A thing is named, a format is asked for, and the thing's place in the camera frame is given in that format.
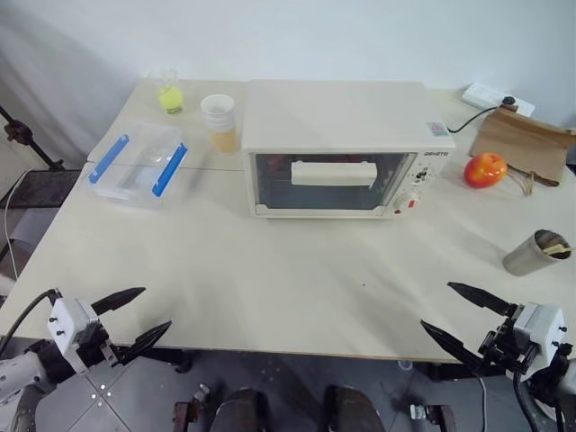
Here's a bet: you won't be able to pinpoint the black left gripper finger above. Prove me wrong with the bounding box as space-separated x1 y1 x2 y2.
117 319 174 366
91 287 148 317

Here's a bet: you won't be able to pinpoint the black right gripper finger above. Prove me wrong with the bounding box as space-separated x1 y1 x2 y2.
419 319 488 375
446 282 519 318

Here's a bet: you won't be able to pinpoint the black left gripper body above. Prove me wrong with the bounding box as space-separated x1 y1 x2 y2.
75 319 122 368

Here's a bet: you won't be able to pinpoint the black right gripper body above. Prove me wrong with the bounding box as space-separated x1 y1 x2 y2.
477 315 537 374

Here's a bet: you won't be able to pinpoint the cream toaster oven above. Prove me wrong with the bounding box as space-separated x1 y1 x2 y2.
242 79 456 221

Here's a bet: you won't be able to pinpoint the steel cup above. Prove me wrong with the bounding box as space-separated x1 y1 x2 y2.
501 229 573 277

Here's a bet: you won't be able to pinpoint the wooden sticks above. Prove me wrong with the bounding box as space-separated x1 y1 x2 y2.
541 242 576 261

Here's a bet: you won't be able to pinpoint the dark rounded shape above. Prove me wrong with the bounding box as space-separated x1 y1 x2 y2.
214 388 272 432
322 383 384 432

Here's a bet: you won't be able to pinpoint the red-orange toy fruit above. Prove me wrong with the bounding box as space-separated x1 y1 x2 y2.
463 152 509 189

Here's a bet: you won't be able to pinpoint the black side shelf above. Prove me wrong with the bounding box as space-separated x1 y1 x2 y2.
0 168 86 211

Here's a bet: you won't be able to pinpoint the clear container with blue clips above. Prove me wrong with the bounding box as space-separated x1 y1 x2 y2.
85 121 190 212

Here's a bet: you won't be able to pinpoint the brown paper bag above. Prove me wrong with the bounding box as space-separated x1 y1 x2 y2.
468 107 576 187

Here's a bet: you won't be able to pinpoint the black tripod stand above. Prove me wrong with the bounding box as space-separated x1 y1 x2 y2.
0 105 65 171

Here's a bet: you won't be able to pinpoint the stack of paper cups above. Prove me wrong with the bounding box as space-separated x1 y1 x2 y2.
200 94 239 155

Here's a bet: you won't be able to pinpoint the white power strip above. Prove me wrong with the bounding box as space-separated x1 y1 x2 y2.
461 82 536 119

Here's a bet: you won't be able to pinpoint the yellow-green ball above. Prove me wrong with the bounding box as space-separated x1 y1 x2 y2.
157 85 185 114

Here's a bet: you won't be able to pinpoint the clear glass beaker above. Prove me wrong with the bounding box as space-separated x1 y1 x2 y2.
147 67 187 115

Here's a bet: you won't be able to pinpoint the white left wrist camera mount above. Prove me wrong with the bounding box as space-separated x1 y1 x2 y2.
47 296 101 375

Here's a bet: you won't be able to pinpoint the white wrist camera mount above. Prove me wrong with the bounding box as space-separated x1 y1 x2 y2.
47 296 101 375
512 301 566 371

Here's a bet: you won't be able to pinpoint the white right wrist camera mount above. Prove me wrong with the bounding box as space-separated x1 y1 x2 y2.
512 301 566 371

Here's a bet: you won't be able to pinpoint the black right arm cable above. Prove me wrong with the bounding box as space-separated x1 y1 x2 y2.
511 372 569 432

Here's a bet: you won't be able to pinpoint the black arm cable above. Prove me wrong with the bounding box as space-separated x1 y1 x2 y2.
511 372 569 432
0 289 62 356

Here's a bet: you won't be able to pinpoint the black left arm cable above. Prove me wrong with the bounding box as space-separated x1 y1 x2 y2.
0 289 62 356

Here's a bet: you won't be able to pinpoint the thin white cable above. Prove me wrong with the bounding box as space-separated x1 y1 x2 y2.
3 169 27 281

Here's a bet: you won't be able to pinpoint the black power cable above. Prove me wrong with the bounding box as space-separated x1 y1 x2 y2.
443 103 503 134

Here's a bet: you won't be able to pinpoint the glass oven door with handle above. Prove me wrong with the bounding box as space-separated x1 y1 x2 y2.
249 151 417 216

